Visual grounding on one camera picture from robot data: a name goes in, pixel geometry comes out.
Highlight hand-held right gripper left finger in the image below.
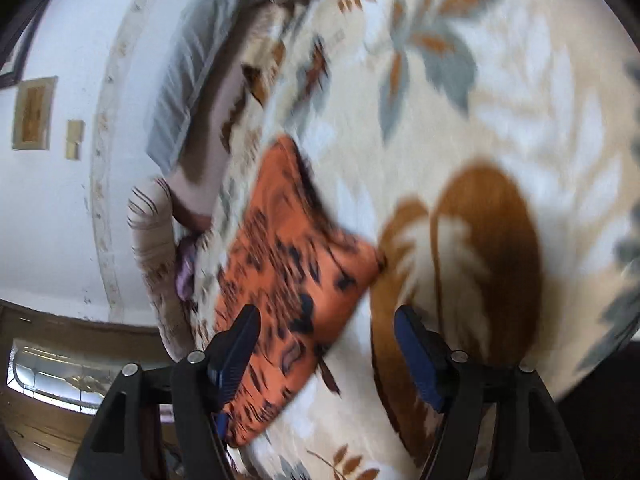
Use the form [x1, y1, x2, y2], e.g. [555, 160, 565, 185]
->
[67, 304, 262, 480]

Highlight mauve bed sheet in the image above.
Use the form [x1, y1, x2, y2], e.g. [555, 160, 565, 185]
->
[167, 35, 274, 234]

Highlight grey pillow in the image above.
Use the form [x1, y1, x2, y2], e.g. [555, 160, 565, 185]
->
[145, 0, 272, 174]

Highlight wall switch plate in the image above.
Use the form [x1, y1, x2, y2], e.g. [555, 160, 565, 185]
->
[65, 119, 85, 161]

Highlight leaf print blanket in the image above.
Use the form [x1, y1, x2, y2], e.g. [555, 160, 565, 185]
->
[190, 0, 640, 480]

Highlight wooden door with glass panel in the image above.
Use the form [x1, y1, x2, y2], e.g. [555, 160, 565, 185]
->
[0, 299, 182, 480]

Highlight beige striped bolster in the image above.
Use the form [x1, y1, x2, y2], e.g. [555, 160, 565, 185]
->
[127, 176, 202, 362]

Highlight orange floral garment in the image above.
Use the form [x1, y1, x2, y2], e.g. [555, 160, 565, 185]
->
[212, 135, 387, 449]

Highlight purple cloth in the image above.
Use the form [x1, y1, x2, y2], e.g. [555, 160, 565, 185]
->
[175, 237, 199, 302]

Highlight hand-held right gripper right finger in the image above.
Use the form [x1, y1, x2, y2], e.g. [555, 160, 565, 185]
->
[394, 306, 584, 480]

